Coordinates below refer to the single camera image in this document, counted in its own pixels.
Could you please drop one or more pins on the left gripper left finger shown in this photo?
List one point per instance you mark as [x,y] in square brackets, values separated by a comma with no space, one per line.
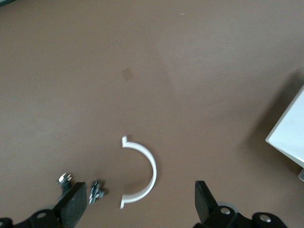
[71,204]

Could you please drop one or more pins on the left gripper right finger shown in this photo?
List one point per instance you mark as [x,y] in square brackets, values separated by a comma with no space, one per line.
[206,204]

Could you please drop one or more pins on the white drawer cabinet housing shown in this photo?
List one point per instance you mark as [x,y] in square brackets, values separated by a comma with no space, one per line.
[289,133]

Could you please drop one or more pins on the small metal terminal part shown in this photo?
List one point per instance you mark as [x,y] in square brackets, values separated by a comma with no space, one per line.
[96,192]

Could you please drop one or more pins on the white semicircular plastic clamp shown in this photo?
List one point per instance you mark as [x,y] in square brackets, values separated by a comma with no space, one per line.
[153,166]

